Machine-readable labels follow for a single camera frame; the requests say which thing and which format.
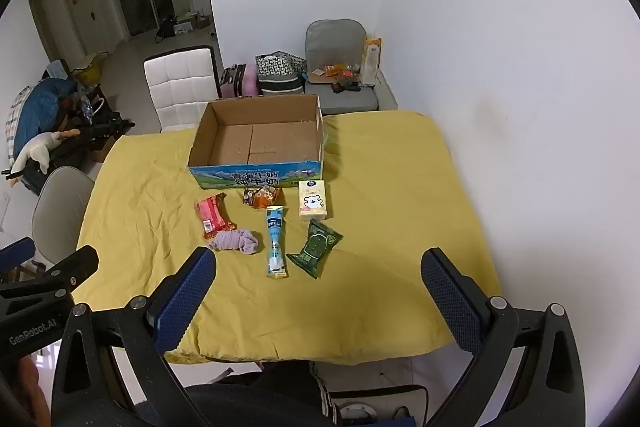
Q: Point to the small white box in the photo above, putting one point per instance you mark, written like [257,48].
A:
[183,28]

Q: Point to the small cardboard box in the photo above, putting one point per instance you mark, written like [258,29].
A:
[104,149]

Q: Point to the orange snack packet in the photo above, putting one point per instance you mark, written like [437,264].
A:
[261,198]

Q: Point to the pink suitcase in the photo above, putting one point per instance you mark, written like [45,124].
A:
[232,82]

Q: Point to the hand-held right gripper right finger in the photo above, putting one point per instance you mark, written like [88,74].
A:
[450,302]

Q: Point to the printed cardboard box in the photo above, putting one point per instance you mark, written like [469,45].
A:
[260,177]

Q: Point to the clear plastic bag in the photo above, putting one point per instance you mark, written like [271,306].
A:
[89,106]

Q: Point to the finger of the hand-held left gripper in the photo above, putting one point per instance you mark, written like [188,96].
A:
[70,267]
[17,252]

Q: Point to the yellow tissue pack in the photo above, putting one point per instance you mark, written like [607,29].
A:
[312,202]

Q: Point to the green wipes packet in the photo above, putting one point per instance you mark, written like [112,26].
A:
[315,247]

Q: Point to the person's left forearm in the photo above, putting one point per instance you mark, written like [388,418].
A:
[30,387]

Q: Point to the beige plastic chair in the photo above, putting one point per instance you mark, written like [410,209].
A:
[57,207]

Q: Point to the plaid cloth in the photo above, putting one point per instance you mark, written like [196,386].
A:
[15,117]

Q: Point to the white goose plush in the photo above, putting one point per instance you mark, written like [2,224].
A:
[35,152]

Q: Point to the tall orange white package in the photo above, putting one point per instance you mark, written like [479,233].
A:
[371,62]

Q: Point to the blue jacket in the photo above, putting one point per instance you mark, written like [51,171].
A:
[42,107]

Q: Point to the grey armchair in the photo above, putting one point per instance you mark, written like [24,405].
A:
[332,39]

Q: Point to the small orange packet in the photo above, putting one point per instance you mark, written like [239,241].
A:
[336,69]

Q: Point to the person's dark clothing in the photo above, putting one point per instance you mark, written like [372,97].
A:
[250,402]

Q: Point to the black floor bag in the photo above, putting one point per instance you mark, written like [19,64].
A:
[165,29]

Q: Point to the yellow tablecloth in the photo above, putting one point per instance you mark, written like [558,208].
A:
[375,207]

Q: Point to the black folded frame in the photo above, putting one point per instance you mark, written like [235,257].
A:
[100,132]

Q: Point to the black white patterned bag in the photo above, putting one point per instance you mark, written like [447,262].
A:
[277,67]

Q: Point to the long blue packet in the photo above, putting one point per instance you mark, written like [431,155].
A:
[276,242]

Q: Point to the white padded chair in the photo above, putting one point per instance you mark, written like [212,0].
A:
[180,87]

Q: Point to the red snack packet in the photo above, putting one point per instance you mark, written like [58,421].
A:
[212,214]

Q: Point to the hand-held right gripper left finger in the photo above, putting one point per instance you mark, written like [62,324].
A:
[185,297]

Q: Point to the purple sock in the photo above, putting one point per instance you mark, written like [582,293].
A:
[235,241]

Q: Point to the wooden door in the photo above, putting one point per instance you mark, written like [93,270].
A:
[82,7]

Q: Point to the yellow basket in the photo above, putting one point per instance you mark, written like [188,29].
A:
[92,69]

